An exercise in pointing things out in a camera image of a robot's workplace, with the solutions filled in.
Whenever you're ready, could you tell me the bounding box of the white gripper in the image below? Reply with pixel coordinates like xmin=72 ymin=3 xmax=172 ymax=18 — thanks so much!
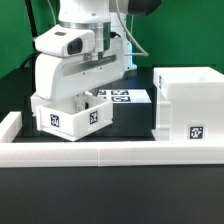
xmin=35 ymin=38 xmax=125 ymax=112

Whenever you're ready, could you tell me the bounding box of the white u-shaped boundary frame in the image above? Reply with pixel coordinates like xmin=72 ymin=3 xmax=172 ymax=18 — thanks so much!
xmin=0 ymin=112 xmax=224 ymax=168

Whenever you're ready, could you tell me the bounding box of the fiducial marker sheet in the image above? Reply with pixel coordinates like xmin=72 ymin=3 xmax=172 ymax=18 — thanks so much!
xmin=98 ymin=89 xmax=151 ymax=103

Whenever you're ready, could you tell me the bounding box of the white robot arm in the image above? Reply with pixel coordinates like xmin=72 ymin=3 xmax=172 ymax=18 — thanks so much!
xmin=35 ymin=0 xmax=163 ymax=103

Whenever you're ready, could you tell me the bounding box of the white front drawer tray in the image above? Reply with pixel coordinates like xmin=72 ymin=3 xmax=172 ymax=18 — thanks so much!
xmin=36 ymin=94 xmax=113 ymax=141

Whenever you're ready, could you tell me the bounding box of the white drawer cabinet box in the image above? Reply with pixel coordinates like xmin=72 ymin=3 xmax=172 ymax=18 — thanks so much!
xmin=152 ymin=67 xmax=224 ymax=141

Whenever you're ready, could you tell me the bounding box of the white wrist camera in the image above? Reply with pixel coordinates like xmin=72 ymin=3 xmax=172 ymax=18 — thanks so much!
xmin=35 ymin=25 xmax=95 ymax=57

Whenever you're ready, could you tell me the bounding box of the white cable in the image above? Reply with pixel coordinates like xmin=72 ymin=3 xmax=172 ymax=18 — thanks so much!
xmin=114 ymin=0 xmax=149 ymax=58

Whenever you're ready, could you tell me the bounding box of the black cable with connector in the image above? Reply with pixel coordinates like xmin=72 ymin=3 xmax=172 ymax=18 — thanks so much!
xmin=20 ymin=53 xmax=38 ymax=69

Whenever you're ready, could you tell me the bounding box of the white rear drawer tray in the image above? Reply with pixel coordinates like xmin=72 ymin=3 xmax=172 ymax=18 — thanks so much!
xmin=30 ymin=93 xmax=41 ymax=116

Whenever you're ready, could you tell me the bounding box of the white drawer tray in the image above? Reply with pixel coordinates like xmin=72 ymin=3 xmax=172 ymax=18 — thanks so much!
xmin=30 ymin=93 xmax=41 ymax=116
xmin=36 ymin=94 xmax=113 ymax=141

